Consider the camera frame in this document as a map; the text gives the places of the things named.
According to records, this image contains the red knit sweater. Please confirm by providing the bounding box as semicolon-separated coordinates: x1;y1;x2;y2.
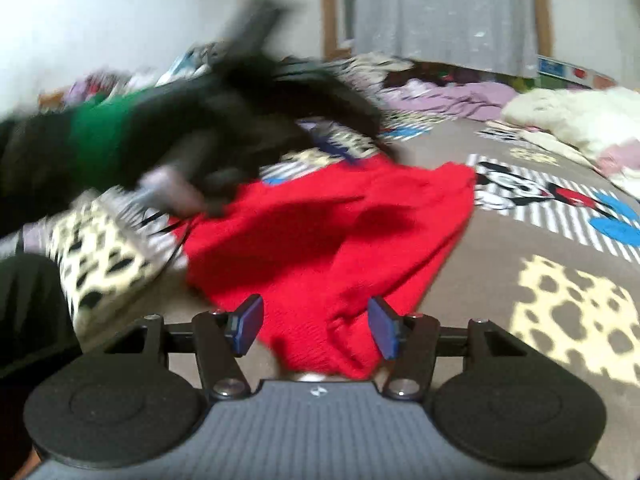
185;156;475;380

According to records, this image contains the green sleeved forearm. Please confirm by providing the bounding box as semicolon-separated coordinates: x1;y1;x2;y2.
1;94;157;235

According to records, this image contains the brown Mickey Mouse blanket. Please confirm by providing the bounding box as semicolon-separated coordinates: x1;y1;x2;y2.
24;120;639;479

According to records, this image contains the striped beige folded cloth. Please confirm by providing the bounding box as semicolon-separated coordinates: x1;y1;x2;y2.
326;52;413;92

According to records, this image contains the lilac crumpled bedsheet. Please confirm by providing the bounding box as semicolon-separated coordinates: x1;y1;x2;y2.
380;78;518;122

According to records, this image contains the cream quilted duvet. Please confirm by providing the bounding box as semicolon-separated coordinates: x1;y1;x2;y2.
501;87;639;198

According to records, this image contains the grey starry curtain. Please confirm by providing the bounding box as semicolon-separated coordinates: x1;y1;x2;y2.
352;0;538;78

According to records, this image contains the colourful picture board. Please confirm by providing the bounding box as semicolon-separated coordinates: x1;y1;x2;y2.
537;55;617;90

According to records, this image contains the wooden window frame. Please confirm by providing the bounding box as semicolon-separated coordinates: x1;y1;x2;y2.
320;0;554;61

